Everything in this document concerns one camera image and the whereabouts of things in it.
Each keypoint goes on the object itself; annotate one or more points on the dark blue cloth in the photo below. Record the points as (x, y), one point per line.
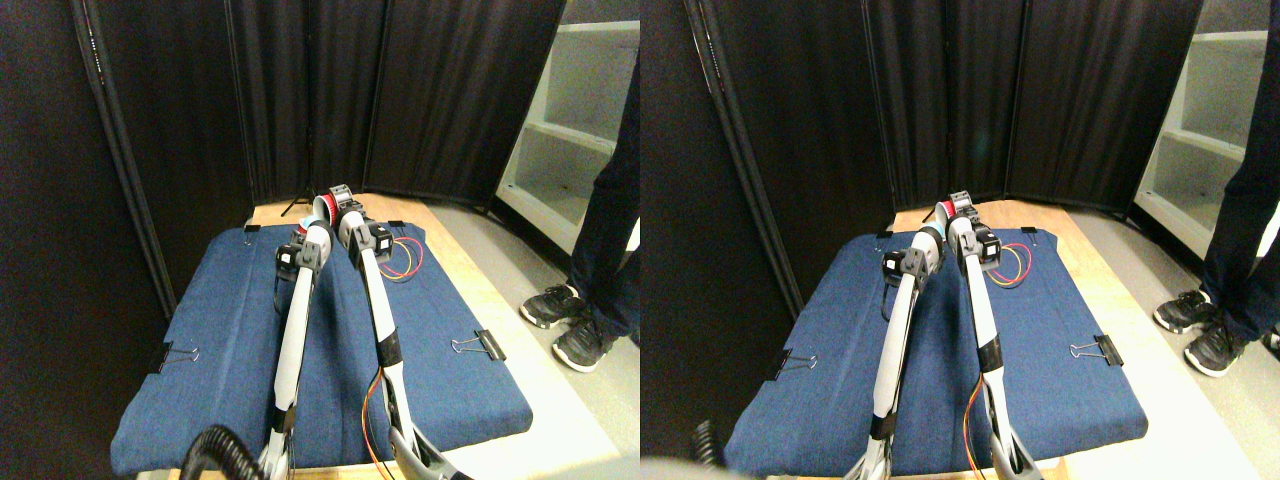
(800, 410)
(200, 400)

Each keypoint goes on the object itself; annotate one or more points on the person's legs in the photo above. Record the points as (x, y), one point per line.
(1240, 220)
(603, 230)

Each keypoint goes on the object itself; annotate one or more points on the white shelf unit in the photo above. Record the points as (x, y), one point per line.
(1195, 170)
(560, 170)

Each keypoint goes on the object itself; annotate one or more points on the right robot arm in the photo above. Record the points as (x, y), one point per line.
(982, 300)
(375, 300)

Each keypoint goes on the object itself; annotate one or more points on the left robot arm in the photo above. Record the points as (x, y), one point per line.
(900, 340)
(293, 340)

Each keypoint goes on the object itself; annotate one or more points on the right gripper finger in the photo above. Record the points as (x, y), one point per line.
(342, 196)
(961, 201)

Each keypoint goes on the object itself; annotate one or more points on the black curtain stand pole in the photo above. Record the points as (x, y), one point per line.
(742, 150)
(118, 150)

